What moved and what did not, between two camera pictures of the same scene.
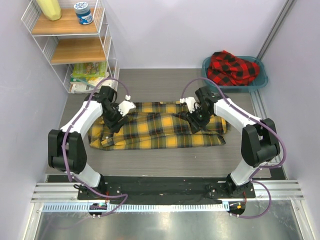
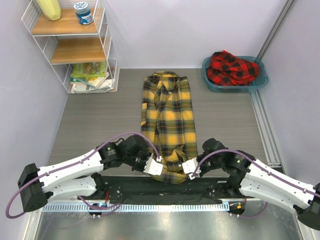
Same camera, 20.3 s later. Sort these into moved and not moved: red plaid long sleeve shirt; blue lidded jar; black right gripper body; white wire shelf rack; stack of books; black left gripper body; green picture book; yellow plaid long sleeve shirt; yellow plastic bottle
Moved: yellow plaid long sleeve shirt; black right gripper body; black left gripper body
Not moved: red plaid long sleeve shirt; white wire shelf rack; blue lidded jar; yellow plastic bottle; green picture book; stack of books
